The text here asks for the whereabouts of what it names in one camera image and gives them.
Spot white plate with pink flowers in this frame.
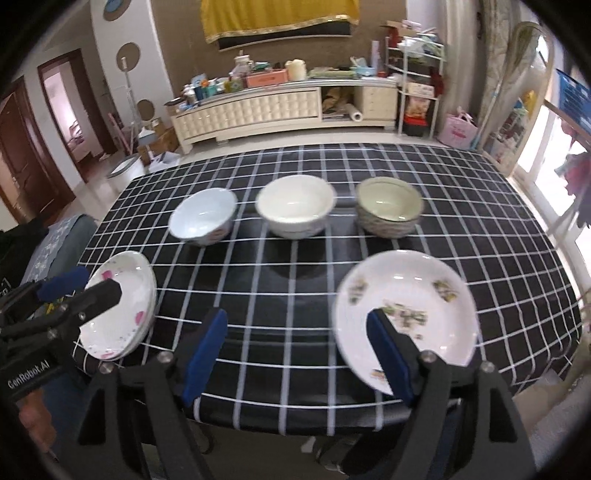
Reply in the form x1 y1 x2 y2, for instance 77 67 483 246
78 251 155 360
99 265 158 361

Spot pink box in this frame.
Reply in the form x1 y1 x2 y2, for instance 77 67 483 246
245 69 289 88

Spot black white checked tablecloth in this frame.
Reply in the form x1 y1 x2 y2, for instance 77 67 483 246
73 142 583 437

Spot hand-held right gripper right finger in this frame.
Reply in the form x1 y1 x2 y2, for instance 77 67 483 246
366 308 539 480

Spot grey lid bin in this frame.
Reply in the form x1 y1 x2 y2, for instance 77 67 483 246
107 156 145 182

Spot hanging clothes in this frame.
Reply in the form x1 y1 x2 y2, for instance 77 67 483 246
560 152 591 228

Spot white wire shelf rack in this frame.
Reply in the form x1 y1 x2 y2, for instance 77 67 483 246
382 21 448 139

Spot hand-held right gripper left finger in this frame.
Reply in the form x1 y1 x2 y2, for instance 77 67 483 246
60 307 230 480

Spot cardboard boxes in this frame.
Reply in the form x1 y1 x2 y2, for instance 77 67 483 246
137 119 182 163

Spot pink bag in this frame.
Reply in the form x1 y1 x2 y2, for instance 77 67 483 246
438 108 478 151

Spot grey patterned sofa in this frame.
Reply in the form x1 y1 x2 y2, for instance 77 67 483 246
21 215 99 289

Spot cream white bowl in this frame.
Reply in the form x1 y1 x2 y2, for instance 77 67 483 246
255 174 336 240

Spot yellow and black wall cloth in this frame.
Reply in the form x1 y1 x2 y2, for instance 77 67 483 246
200 0 361 52

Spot white standing pole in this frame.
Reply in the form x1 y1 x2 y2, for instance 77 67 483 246
120 55 141 155

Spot white bowl with pink flowers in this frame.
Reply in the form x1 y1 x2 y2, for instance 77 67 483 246
167 188 239 247

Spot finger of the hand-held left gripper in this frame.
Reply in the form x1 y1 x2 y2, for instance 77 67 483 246
0 266 91 311
45 278 123 341

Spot red gift box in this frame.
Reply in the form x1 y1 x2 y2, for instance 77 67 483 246
404 97 437 137

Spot leaning patterned mattress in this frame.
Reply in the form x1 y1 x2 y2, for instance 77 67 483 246
478 0 555 155

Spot person's left hand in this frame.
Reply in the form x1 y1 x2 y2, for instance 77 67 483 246
17 389 58 462

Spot white plate with green flowers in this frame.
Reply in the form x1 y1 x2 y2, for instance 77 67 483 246
332 250 480 397

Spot brown wooden door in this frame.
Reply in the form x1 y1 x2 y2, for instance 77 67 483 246
0 76 77 227

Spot blue board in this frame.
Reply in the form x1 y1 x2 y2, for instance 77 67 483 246
555 69 591 117

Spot cream tv cabinet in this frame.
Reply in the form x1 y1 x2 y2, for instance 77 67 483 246
168 76 400 155

